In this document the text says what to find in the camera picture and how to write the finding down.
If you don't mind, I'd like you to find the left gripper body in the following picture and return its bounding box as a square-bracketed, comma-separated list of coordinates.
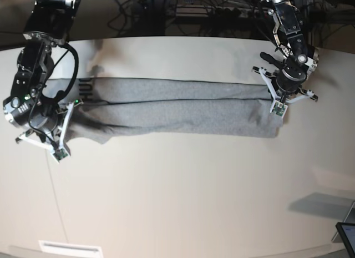
[267, 68, 308, 103]

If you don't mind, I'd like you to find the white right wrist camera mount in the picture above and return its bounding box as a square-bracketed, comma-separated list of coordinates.
[15, 100, 83, 162]

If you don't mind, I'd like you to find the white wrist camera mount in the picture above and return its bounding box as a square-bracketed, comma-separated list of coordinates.
[252, 67, 318, 118]
[15, 100, 83, 162]

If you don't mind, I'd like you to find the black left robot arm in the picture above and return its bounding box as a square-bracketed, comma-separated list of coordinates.
[260, 0, 319, 105]

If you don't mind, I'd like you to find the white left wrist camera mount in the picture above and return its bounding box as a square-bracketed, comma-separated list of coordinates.
[252, 67, 318, 118]

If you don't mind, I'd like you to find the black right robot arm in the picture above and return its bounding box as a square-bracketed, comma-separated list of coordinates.
[3, 0, 81, 150]

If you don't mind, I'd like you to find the black power strip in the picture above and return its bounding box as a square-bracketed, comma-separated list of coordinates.
[175, 5, 261, 19]

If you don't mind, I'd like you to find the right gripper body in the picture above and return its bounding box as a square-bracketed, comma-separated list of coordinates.
[28, 107, 72, 147]

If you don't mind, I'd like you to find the grey T-shirt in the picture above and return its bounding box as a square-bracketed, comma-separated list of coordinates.
[41, 77, 285, 145]

